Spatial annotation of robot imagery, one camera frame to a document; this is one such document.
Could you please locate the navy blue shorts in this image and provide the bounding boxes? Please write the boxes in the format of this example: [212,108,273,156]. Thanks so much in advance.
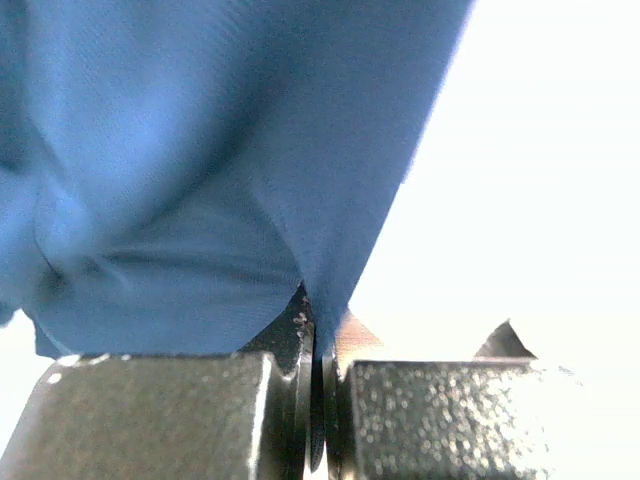
[1,1,472,357]

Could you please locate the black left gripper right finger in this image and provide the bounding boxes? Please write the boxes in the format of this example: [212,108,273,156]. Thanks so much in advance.
[323,322,565,479]

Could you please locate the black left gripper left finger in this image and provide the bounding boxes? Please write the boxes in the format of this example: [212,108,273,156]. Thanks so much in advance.
[1,290,314,480]

